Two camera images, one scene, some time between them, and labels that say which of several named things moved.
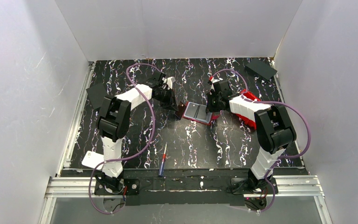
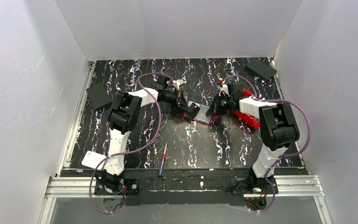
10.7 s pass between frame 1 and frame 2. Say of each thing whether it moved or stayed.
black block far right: stayed
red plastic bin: stayed
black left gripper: moved
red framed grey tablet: stayed
